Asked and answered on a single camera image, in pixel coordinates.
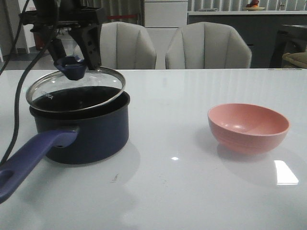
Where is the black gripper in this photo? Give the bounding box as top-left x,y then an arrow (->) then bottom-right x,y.
19,0 -> 106,70

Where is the dark blue saucepan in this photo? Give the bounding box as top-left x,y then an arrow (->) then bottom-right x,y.
0,92 -> 130,202

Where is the white cabinet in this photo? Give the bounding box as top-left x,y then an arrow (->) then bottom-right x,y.
144,0 -> 188,28

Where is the beige chair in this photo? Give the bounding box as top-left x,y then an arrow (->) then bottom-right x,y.
165,22 -> 252,69
100,22 -> 157,69

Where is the fruit plate on counter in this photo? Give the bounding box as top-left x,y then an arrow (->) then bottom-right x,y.
242,0 -> 265,11

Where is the grey counter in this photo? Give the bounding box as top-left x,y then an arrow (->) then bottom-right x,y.
188,11 -> 307,68

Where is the black cable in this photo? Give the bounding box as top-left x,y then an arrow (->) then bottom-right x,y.
0,0 -> 60,166

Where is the left beige chair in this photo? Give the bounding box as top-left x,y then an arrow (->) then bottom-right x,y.
100,22 -> 157,69

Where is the right beige chair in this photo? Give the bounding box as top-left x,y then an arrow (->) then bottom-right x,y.
165,22 -> 252,69

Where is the olive cushion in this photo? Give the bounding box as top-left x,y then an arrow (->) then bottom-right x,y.
282,52 -> 307,69

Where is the red trash bin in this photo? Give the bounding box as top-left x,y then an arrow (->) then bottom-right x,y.
33,32 -> 48,51

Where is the pink bowl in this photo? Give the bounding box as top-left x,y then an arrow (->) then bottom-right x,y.
208,103 -> 290,155

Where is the glass lid blue knob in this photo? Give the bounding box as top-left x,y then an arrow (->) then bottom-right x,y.
26,56 -> 126,113

